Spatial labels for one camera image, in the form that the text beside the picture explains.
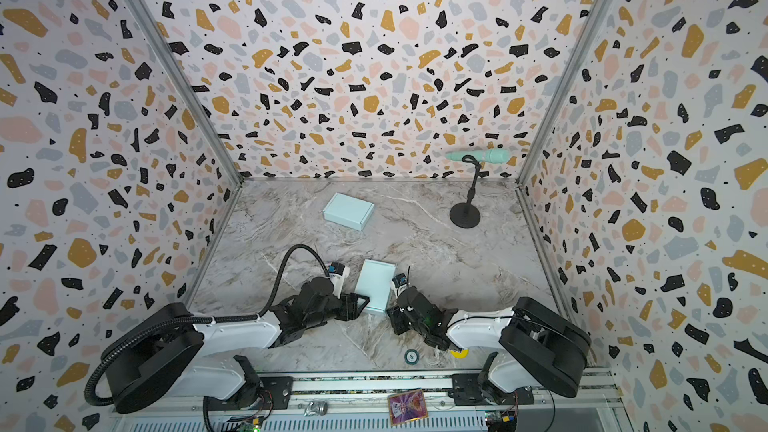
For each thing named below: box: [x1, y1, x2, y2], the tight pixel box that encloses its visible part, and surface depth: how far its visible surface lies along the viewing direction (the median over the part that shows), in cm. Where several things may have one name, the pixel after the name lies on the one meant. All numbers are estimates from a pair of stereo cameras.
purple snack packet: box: [388, 389, 428, 427], surface depth 72 cm
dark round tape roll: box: [404, 348, 420, 365], surface depth 81 cm
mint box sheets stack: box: [354, 259, 396, 313], surface depth 93 cm
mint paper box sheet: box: [323, 192, 375, 231], surface depth 110 cm
